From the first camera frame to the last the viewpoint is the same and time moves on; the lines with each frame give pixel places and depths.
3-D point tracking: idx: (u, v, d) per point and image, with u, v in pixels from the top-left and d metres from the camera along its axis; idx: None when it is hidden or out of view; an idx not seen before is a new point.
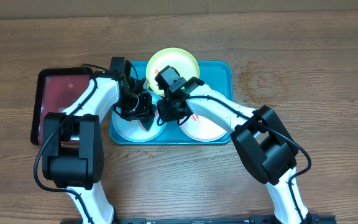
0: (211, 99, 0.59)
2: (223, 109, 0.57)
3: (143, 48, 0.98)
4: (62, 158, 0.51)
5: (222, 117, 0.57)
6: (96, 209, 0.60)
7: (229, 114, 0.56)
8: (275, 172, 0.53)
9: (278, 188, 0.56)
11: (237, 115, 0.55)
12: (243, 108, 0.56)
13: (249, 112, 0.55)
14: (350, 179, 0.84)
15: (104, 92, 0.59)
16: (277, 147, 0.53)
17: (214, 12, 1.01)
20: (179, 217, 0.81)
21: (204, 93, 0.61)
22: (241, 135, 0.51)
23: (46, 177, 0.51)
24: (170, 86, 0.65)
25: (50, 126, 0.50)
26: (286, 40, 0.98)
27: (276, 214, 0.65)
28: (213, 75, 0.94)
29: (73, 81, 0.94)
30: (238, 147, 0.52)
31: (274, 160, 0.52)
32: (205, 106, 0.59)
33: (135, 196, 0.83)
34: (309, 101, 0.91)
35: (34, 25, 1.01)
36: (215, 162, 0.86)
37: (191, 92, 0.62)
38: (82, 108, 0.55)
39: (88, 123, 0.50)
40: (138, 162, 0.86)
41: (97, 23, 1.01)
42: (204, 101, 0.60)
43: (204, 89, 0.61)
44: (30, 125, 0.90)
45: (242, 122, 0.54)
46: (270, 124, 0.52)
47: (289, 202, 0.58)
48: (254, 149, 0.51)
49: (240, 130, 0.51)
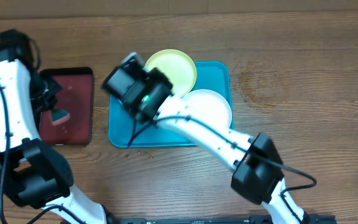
0: (190, 120, 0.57)
2: (212, 135, 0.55)
3: (143, 48, 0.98)
4: (27, 183, 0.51)
5: (212, 148, 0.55)
6: (85, 214, 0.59)
7: (221, 145, 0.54)
8: (268, 193, 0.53)
9: (274, 203, 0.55)
11: (233, 146, 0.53)
12: (235, 135, 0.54)
13: (245, 143, 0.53)
14: (350, 179, 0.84)
15: (13, 88, 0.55)
16: (272, 172, 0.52)
17: (214, 12, 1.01)
20: (179, 217, 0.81)
21: (180, 111, 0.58)
22: (240, 175, 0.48)
23: (20, 205, 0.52)
24: (127, 95, 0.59)
25: None
26: (286, 40, 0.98)
27: (274, 221, 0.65)
28: (211, 76, 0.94)
29: (73, 83, 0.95)
30: (238, 185, 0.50)
31: (268, 184, 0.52)
32: (186, 128, 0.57)
33: (135, 196, 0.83)
34: (309, 101, 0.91)
35: (34, 25, 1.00)
36: (214, 162, 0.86)
37: (161, 106, 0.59)
38: (12, 135, 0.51)
39: (33, 152, 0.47)
40: (139, 163, 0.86)
41: (97, 23, 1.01)
42: (182, 122, 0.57)
43: (179, 104, 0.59)
44: None
45: (240, 156, 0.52)
46: (266, 153, 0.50)
47: (286, 212, 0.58)
48: (254, 183, 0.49)
49: (238, 169, 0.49)
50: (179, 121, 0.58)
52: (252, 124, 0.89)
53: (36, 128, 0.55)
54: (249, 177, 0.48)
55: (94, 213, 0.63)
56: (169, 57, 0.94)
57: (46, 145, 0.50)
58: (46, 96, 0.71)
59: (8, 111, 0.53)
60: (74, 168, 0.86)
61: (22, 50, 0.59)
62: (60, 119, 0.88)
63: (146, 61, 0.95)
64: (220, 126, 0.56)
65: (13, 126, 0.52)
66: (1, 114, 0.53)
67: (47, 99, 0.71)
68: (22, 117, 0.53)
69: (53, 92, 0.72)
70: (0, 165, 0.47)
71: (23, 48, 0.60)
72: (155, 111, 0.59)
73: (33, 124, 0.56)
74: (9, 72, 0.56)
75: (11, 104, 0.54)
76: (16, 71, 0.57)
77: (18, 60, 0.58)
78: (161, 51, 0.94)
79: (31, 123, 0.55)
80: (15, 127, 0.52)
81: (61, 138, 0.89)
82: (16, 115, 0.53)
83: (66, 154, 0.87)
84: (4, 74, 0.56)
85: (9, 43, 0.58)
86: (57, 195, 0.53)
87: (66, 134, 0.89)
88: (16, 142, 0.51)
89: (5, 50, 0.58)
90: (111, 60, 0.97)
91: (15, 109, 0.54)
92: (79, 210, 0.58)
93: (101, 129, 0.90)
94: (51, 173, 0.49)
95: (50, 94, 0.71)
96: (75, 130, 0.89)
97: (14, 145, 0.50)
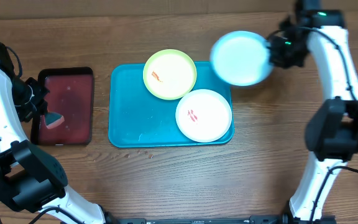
0: (338, 49, 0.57)
2: (340, 70, 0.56)
3: (142, 48, 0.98)
4: (21, 188, 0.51)
5: (330, 78, 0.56)
6: (82, 214, 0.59)
7: (340, 79, 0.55)
8: (327, 150, 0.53)
9: (317, 170, 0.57)
11: (347, 88, 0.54)
12: None
13: None
14: (350, 179, 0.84)
15: None
16: (351, 140, 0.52)
17: (214, 12, 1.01)
20: (179, 217, 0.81)
21: (337, 41, 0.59)
22: (334, 107, 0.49)
23: (16, 209, 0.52)
24: (309, 4, 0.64)
25: None
26: None
27: (290, 200, 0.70)
28: (210, 76, 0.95)
29: (71, 83, 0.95)
30: (321, 111, 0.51)
31: (339, 144, 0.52)
32: (327, 51, 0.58)
33: (135, 196, 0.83)
34: (310, 101, 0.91)
35: (34, 25, 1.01)
36: (214, 162, 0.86)
37: (327, 27, 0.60)
38: (0, 139, 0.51)
39: (23, 154, 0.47)
40: (139, 163, 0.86)
41: (97, 23, 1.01)
42: (329, 46, 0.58)
43: (339, 37, 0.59)
44: (30, 126, 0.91)
45: (347, 97, 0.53)
46: None
47: (315, 187, 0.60)
48: (333, 124, 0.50)
49: (335, 101, 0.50)
50: (327, 44, 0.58)
52: (252, 124, 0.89)
53: (23, 130, 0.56)
54: (339, 115, 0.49)
55: (92, 212, 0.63)
56: (169, 57, 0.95)
57: (36, 147, 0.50)
58: (34, 101, 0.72)
59: None
60: (74, 168, 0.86)
61: None
62: (55, 122, 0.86)
63: (146, 61, 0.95)
64: (353, 73, 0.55)
65: (0, 130, 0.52)
66: None
67: (35, 104, 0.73)
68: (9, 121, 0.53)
69: (40, 96, 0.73)
70: None
71: (2, 55, 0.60)
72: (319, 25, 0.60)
73: (20, 127, 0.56)
74: None
75: None
76: None
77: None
78: (159, 52, 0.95)
79: (18, 127, 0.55)
80: (2, 132, 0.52)
81: (61, 139, 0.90)
82: (2, 119, 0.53)
83: (66, 154, 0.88)
84: None
85: None
86: (53, 196, 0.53)
87: (65, 134, 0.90)
88: (5, 146, 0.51)
89: None
90: (111, 60, 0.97)
91: (0, 113, 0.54)
92: (76, 210, 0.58)
93: (101, 129, 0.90)
94: (45, 173, 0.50)
95: (38, 98, 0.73)
96: (74, 130, 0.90)
97: (4, 150, 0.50)
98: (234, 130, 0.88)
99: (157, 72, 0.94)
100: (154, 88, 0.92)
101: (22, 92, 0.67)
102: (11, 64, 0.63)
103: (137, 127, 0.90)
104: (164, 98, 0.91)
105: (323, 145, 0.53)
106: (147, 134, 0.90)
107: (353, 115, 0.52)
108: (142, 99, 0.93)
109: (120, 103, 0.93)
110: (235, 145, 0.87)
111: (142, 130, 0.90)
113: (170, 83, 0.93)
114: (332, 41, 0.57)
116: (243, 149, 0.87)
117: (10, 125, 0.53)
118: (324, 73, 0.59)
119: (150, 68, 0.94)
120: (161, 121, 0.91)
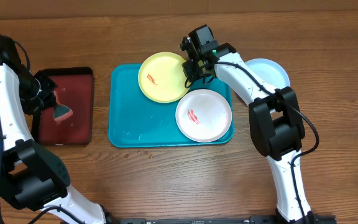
0: (238, 68, 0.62)
2: (247, 80, 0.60)
3: (142, 48, 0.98)
4: (23, 187, 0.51)
5: (245, 88, 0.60)
6: (83, 214, 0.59)
7: (252, 86, 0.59)
8: (277, 149, 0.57)
9: (281, 168, 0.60)
11: (260, 89, 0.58)
12: (267, 84, 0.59)
13: (271, 89, 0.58)
14: (350, 179, 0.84)
15: (3, 90, 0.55)
16: (290, 128, 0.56)
17: (214, 12, 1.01)
20: (179, 217, 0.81)
21: (234, 61, 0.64)
22: (258, 107, 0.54)
23: (18, 206, 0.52)
24: (205, 47, 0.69)
25: None
26: (286, 40, 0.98)
27: (278, 207, 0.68)
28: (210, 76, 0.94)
29: (72, 83, 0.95)
30: (251, 117, 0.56)
31: (282, 137, 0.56)
32: (232, 73, 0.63)
33: (135, 196, 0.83)
34: (309, 101, 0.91)
35: (34, 25, 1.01)
36: (214, 162, 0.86)
37: (223, 56, 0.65)
38: (5, 137, 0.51)
39: (28, 152, 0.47)
40: (138, 163, 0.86)
41: (97, 23, 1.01)
42: (232, 70, 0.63)
43: (235, 58, 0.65)
44: (30, 125, 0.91)
45: (263, 96, 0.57)
46: (290, 104, 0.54)
47: (290, 186, 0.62)
48: (266, 122, 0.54)
49: (255, 103, 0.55)
50: (229, 68, 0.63)
52: None
53: (28, 127, 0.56)
54: (264, 113, 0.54)
55: (93, 212, 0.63)
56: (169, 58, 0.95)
57: (40, 145, 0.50)
58: (41, 96, 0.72)
59: None
60: (74, 168, 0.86)
61: (8, 54, 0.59)
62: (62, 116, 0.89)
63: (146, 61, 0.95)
64: (257, 77, 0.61)
65: (5, 128, 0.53)
66: None
67: (42, 99, 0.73)
68: (14, 119, 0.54)
69: (48, 91, 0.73)
70: None
71: (10, 53, 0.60)
72: (214, 56, 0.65)
73: (25, 124, 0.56)
74: None
75: (3, 105, 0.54)
76: (5, 74, 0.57)
77: (5, 65, 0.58)
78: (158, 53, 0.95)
79: (23, 124, 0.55)
80: (8, 129, 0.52)
81: (61, 138, 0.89)
82: (7, 116, 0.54)
83: (66, 154, 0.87)
84: None
85: None
86: (55, 195, 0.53)
87: (65, 133, 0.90)
88: (9, 144, 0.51)
89: None
90: (111, 60, 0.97)
91: (5, 111, 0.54)
92: (78, 210, 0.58)
93: (101, 129, 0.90)
94: (49, 173, 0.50)
95: (46, 93, 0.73)
96: (76, 130, 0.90)
97: (8, 148, 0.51)
98: (234, 130, 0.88)
99: (153, 73, 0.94)
100: (153, 88, 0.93)
101: (28, 88, 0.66)
102: (18, 60, 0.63)
103: (137, 127, 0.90)
104: (156, 101, 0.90)
105: (271, 145, 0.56)
106: (147, 134, 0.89)
107: (278, 106, 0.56)
108: (142, 99, 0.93)
109: (119, 102, 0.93)
110: (235, 145, 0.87)
111: (142, 130, 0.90)
113: (168, 84, 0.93)
114: (230, 64, 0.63)
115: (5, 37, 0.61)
116: (243, 149, 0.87)
117: (15, 122, 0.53)
118: (240, 91, 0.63)
119: (149, 69, 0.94)
120: (161, 121, 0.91)
